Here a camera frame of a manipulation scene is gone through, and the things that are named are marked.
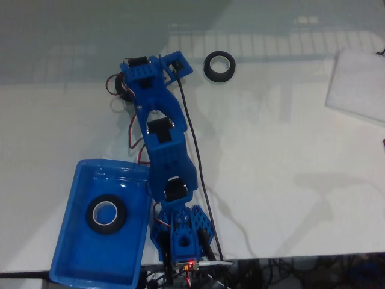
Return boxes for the black table clamp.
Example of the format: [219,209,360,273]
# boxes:
[161,231,174,284]
[197,228,218,260]

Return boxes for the blue camera mount with camera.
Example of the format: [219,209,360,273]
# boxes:
[159,50,193,87]

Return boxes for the red black servo wires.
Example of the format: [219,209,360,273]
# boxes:
[105,73,151,165]

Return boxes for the white foam sheet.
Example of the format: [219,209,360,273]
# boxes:
[324,49,385,124]

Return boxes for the controller board with red light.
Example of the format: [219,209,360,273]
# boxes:
[176,258,201,272]

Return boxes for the blue plastic bin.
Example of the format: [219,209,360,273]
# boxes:
[49,158,152,289]

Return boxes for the black cables under table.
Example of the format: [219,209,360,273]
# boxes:
[207,255,385,289]

